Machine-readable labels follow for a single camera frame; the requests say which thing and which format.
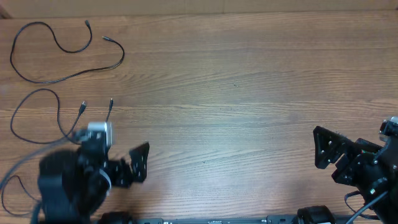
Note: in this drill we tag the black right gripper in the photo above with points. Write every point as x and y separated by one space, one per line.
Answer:
358 160

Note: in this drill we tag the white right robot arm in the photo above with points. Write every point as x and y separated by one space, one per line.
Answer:
382 200

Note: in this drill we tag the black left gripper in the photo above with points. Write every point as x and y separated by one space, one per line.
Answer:
138 165

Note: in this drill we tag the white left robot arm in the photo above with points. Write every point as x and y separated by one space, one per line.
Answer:
74 184

